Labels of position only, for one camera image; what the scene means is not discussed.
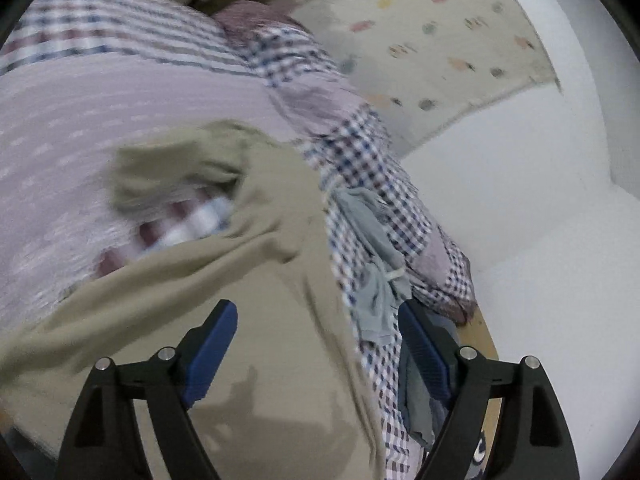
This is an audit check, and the pink dotted checked bed sheet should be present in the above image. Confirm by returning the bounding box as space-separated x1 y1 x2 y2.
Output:
0 0 296 331

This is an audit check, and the cream dotted wall cloth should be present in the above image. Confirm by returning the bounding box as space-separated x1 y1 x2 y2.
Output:
290 0 566 146

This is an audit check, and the light blue garment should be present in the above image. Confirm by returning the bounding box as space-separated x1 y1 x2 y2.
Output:
332 187 413 346

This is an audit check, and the grey folded garment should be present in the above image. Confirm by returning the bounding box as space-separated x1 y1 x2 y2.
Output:
398 340 453 451

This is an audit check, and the wooden bed frame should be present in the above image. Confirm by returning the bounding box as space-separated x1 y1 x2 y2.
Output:
460 305 501 461

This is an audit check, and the beige garment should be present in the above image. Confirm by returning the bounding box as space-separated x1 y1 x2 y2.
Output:
0 119 388 480

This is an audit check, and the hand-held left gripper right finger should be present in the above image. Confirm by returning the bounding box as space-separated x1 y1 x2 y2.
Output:
397 300 581 480

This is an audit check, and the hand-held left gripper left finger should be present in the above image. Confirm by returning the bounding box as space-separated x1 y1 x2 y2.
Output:
54 299 239 480

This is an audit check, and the small-checked patchwork quilt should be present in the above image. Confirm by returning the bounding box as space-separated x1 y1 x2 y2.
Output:
215 0 478 480

